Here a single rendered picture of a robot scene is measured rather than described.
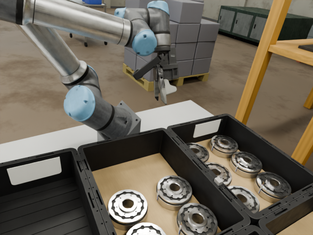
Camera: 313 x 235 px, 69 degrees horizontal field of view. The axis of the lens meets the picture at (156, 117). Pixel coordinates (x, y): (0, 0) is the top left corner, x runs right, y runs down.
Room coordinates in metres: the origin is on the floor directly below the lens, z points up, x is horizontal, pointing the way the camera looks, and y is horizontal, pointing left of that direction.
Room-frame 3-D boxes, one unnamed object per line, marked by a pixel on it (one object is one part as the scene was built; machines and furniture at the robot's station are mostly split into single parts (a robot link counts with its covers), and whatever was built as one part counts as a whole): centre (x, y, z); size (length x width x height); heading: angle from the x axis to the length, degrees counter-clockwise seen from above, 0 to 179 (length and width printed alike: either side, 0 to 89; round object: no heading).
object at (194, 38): (3.59, -0.06, 0.57); 1.15 x 0.80 x 1.14; 127
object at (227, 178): (0.54, -0.21, 0.86); 0.10 x 0.10 x 0.01
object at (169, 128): (0.58, -0.27, 0.92); 0.40 x 0.30 x 0.02; 32
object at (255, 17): (7.81, -2.92, 0.41); 2.06 x 1.89 x 0.83; 37
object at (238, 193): (0.45, -0.27, 0.86); 0.05 x 0.05 x 0.01
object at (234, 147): (0.71, -0.27, 0.86); 0.10 x 0.10 x 0.01
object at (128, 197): (0.39, 0.05, 0.86); 0.05 x 0.05 x 0.01
